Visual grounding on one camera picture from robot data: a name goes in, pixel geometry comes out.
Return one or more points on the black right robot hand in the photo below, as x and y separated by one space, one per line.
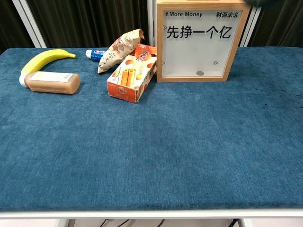
252 2

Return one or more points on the wooden coin box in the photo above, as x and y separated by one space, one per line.
201 40

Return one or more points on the coin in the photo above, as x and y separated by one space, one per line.
200 73

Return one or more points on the beige orange snack bag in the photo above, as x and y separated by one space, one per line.
118 50

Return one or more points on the orange biscuit roll box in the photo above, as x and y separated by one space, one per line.
130 80

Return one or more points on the dark pleated curtain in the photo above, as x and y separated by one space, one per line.
90 21

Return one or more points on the blue white toothpaste tube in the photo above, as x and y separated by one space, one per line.
94 54

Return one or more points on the blue velvet tablecloth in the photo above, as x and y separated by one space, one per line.
118 146

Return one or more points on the brown drink plastic bottle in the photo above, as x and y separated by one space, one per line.
52 82

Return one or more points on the yellow banana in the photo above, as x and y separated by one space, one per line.
42 60

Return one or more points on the white table leg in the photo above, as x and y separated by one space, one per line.
62 222
245 222

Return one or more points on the white partition frame post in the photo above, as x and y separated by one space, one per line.
251 28
30 23
152 23

